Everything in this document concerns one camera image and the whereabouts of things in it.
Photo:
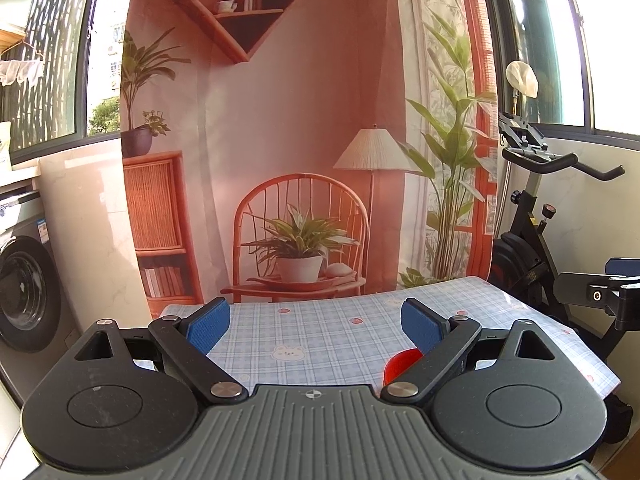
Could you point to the printed room backdrop cloth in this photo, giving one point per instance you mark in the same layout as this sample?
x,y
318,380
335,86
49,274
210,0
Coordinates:
x,y
310,110

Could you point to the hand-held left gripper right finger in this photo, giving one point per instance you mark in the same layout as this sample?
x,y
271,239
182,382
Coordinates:
x,y
420,327

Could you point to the red plastic bowl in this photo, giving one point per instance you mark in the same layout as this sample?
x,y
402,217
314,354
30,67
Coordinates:
x,y
400,362

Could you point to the black exercise bike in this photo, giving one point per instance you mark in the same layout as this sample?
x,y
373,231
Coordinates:
x,y
530,240

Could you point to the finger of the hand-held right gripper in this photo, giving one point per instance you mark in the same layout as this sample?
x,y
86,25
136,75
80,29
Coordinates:
x,y
585,290
625,265

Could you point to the white cloth on bike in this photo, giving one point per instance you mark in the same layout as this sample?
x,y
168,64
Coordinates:
x,y
522,77

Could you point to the grey front-load washing machine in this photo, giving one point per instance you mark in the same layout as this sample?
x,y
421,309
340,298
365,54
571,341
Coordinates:
x,y
25,290

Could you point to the dark-framed window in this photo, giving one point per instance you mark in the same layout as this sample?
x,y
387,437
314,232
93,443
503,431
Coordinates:
x,y
590,45
60,50

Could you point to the hanging white laundry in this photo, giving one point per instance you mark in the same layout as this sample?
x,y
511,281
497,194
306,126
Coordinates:
x,y
20,71

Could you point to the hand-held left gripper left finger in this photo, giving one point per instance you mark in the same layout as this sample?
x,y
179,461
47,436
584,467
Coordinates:
x,y
210,327

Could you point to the white packet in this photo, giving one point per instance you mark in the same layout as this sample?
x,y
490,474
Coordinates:
x,y
4,145

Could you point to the blue checked tablecloth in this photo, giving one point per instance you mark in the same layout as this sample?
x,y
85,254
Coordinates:
x,y
325,330

